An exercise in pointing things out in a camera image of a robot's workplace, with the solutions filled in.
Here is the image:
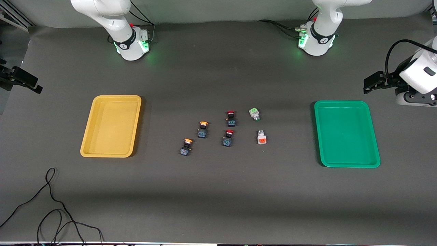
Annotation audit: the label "loose thin black cable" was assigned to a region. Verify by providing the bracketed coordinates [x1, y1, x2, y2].
[0, 167, 104, 246]

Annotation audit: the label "left arm black wrist cable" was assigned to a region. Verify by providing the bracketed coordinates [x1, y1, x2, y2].
[385, 39, 437, 81]

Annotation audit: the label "green plastic tray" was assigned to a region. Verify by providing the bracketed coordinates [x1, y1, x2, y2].
[314, 100, 381, 168]

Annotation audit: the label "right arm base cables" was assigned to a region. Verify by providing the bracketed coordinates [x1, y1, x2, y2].
[108, 0, 156, 44]

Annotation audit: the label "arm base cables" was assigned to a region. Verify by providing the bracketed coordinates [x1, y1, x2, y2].
[108, 0, 156, 44]
[258, 8, 320, 39]

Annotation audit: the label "dark grey table mat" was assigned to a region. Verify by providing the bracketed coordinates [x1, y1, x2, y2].
[0, 14, 437, 245]

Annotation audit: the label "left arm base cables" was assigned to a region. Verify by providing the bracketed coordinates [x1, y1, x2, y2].
[258, 8, 320, 39]

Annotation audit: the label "yellow plastic tray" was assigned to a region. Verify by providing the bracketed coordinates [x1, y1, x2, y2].
[80, 95, 142, 158]

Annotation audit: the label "yellow push button switch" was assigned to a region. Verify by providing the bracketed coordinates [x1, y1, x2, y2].
[197, 121, 209, 139]
[180, 138, 193, 157]

